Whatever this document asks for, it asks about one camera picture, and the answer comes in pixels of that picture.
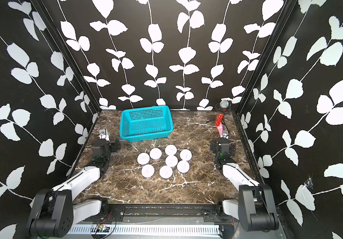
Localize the white perforated cable duct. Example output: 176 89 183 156
67 225 221 237

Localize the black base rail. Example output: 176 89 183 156
84 203 239 224

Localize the small circuit board with wires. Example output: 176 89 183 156
91 224 111 235

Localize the pink and red tube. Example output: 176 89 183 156
215 113 224 136

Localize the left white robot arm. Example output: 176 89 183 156
26 129 121 239

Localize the teal plastic basket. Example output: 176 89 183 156
120 106 173 142

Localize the small black tripod lamp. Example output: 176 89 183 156
207 100 231 131

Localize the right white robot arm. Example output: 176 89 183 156
210 130 279 232

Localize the white yogurt cup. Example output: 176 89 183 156
165 155 178 168
159 165 173 179
137 152 150 165
177 160 190 174
165 144 177 156
149 148 162 161
179 149 192 161
141 164 155 178

